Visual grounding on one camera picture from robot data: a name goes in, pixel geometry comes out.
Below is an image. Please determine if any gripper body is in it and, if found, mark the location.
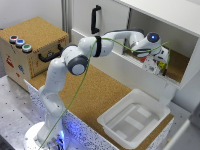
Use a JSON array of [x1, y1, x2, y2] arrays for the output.
[[142, 47, 170, 77]]

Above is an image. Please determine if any white cabinet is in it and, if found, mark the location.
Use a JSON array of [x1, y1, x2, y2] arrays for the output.
[[70, 0, 200, 108]]

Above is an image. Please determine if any white sliding door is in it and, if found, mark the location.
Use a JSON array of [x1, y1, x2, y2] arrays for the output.
[[72, 0, 131, 45]]

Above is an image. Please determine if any white plastic box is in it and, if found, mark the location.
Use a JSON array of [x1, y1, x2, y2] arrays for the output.
[[96, 87, 172, 150]]

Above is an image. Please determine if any green button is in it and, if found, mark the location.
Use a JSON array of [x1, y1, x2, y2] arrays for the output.
[[21, 43, 34, 54]]

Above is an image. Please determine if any blue button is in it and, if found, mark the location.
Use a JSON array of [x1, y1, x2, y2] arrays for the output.
[[15, 38, 26, 49]]

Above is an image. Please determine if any red button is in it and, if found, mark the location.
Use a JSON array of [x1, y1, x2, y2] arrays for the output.
[[8, 34, 19, 45]]

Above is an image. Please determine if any black door handle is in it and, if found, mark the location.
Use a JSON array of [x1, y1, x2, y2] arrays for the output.
[[90, 4, 102, 36]]

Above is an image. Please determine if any green cable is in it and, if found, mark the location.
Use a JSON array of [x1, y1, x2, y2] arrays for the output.
[[38, 36, 171, 150]]

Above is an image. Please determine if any black drawer handle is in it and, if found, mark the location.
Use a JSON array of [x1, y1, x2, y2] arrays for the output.
[[37, 43, 66, 64]]

